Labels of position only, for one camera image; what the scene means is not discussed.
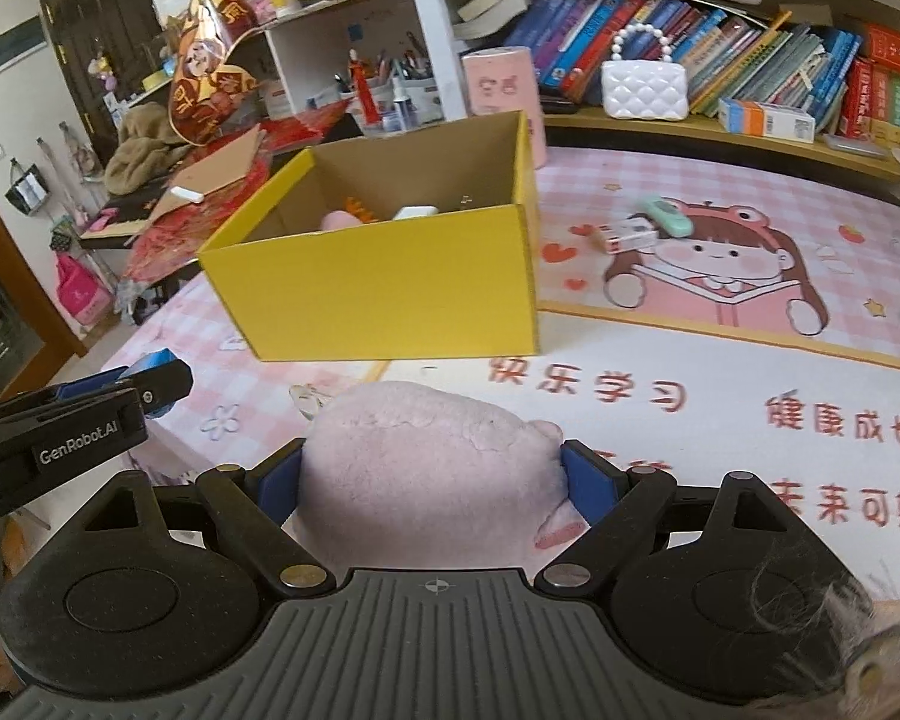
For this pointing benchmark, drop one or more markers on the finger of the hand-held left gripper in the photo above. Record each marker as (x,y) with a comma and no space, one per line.
(166,384)

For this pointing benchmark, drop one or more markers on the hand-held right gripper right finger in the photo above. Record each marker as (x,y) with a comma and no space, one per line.
(589,481)

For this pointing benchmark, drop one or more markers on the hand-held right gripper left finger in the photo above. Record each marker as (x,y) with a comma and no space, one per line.
(277,481)

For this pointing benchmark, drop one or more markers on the pink plush pig toy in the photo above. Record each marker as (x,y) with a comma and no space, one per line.
(420,480)

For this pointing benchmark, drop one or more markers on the yellow cardboard box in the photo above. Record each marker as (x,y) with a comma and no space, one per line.
(375,292)

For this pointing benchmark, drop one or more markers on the pink flamingo plush toy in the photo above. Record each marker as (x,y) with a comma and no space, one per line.
(360,208)

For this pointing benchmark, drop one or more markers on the white charger block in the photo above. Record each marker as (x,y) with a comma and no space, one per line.
(416,212)

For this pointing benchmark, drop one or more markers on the pink bag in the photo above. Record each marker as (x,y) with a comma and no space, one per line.
(82,292)

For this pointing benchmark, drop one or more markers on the pink checkered desk mat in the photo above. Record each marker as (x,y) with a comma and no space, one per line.
(645,360)

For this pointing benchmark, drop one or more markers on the red patterned paper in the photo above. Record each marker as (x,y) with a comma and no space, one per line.
(172,240)

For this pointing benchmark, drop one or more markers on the flat cardboard piece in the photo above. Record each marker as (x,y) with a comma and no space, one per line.
(217,165)

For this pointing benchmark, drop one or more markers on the brown crumpled cloth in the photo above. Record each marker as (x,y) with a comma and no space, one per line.
(146,150)

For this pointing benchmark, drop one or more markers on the black hanging bag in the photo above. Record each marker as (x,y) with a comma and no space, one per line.
(26,187)

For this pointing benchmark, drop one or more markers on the small white and pink box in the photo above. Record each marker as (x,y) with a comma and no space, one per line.
(628,236)

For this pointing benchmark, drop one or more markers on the small toy car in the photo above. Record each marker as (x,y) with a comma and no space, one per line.
(667,214)

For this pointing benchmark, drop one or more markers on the red and gold decoration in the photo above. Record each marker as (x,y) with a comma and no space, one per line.
(210,52)

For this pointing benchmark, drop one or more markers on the grey furry sleeve cuff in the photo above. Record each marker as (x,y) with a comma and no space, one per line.
(892,660)

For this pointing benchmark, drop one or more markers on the dark wooden door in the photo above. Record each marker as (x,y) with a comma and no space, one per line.
(97,37)

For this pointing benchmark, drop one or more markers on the white shelf unit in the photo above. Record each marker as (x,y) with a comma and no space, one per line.
(315,52)

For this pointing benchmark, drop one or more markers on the wooden bookshelf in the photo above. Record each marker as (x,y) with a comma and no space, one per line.
(720,136)

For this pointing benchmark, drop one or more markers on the clear pen holder with pens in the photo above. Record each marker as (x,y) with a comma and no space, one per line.
(401,94)

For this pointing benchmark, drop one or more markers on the pink printed cylinder holder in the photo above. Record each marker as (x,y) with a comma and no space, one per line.
(502,90)

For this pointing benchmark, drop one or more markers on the orange and white carton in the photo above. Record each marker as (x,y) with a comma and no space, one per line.
(769,120)

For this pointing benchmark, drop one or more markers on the grey flat case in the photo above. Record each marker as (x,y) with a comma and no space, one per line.
(855,145)

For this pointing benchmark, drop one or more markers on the row of standing books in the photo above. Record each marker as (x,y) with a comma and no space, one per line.
(720,52)

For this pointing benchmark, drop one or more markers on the red standing thick book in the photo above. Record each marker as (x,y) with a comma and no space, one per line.
(859,99)

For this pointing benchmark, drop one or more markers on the framed wall picture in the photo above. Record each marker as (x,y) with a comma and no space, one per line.
(7,51)

